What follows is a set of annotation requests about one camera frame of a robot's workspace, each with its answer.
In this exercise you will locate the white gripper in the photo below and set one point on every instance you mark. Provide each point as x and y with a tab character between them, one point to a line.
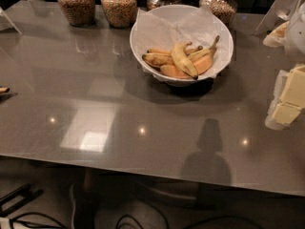
296	35

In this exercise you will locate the diagonal yellow banana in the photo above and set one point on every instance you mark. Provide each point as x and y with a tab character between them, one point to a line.
181	60

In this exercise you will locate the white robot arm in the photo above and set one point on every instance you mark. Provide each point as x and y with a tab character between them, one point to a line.
290	35

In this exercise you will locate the right long-stemmed banana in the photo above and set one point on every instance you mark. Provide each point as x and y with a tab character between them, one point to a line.
197	55

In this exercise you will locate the back small banana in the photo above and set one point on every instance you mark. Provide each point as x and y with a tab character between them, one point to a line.
187	51

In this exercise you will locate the white bowl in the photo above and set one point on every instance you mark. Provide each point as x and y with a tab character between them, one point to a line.
143	45

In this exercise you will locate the left brown-spotted banana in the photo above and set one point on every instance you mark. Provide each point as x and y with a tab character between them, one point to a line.
157	60

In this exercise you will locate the banana at left edge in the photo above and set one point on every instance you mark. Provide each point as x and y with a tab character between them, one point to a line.
4	90

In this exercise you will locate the white paper liner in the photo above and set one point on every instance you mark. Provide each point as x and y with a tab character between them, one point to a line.
158	29

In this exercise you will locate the right glass grain jar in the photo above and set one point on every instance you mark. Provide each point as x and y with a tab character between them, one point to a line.
225	10

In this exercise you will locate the glass grain jar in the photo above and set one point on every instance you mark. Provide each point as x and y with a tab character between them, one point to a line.
225	10
79	13
120	13

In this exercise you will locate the left glass grain jar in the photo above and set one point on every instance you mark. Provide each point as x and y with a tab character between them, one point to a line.
79	13

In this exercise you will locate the black stand on floor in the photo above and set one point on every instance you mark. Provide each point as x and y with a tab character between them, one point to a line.
18	198

